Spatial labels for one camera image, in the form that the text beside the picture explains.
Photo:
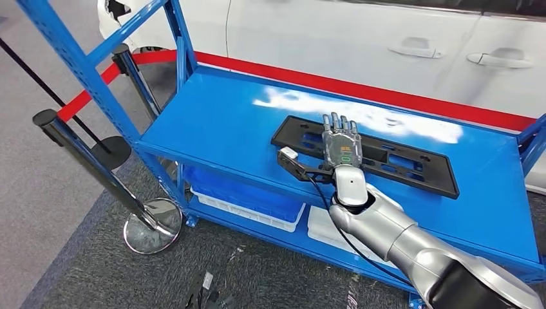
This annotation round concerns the black slotted plastic panel part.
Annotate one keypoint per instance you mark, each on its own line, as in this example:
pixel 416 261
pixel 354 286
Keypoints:
pixel 439 183

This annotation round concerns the white paper scrap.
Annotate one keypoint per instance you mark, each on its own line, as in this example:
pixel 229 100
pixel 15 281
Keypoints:
pixel 236 253

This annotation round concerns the black right camera bracket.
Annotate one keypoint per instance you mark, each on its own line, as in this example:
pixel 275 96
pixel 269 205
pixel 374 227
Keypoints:
pixel 298 168

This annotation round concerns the blue metal shelf rack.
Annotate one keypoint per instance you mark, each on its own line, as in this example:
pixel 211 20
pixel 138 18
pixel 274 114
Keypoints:
pixel 222 123

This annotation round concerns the white car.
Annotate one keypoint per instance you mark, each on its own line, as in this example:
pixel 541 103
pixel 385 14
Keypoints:
pixel 298 38

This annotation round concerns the blue plastic crate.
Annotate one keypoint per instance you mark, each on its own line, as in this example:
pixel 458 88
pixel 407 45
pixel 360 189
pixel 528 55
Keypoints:
pixel 239 196

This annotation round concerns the thin black stanchion post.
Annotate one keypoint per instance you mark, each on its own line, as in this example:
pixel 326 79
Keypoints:
pixel 115 155

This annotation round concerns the pale floor tape strip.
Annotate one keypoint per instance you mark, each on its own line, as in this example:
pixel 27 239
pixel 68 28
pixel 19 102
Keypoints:
pixel 352 294

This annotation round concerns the chrome stanchion post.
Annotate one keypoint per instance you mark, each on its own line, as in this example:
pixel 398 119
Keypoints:
pixel 94 170
pixel 136 81

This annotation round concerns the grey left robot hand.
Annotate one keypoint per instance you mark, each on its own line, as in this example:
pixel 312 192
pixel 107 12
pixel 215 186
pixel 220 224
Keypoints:
pixel 209 300

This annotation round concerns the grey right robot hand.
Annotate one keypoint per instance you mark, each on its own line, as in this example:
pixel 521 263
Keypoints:
pixel 341 147

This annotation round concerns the red barrier belt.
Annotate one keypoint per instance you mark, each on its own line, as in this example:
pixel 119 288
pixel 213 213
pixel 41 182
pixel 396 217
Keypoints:
pixel 81 102
pixel 341 87

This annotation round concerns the white plastic crate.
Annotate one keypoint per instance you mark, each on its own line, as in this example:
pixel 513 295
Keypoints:
pixel 256 216

